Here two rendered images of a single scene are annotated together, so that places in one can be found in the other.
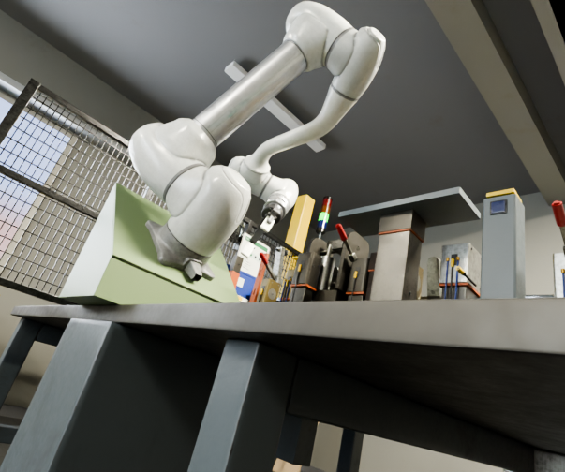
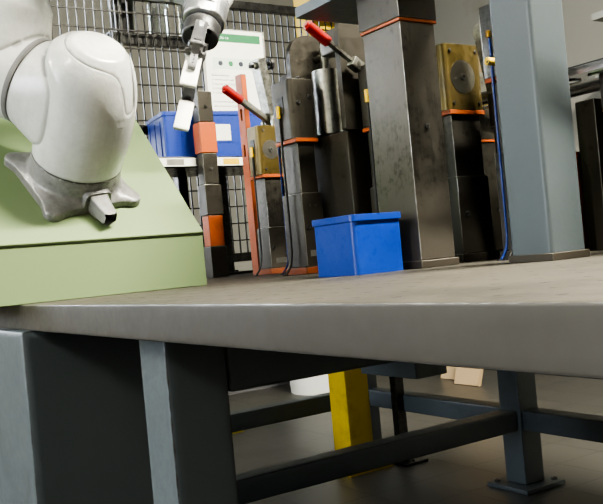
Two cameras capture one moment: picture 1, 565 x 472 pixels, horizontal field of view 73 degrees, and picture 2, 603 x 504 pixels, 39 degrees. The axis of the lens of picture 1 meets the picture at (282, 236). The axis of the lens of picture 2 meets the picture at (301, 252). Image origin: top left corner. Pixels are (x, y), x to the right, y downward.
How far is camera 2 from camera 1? 0.53 m
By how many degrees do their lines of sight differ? 24
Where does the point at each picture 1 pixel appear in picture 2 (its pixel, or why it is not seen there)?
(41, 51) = not seen: outside the picture
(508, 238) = (520, 12)
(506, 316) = (269, 321)
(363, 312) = (201, 317)
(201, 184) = (47, 85)
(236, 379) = (157, 381)
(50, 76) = not seen: outside the picture
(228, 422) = (164, 426)
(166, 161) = not seen: outside the picture
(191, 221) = (61, 145)
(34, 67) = not seen: outside the picture
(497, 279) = (515, 87)
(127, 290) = (23, 282)
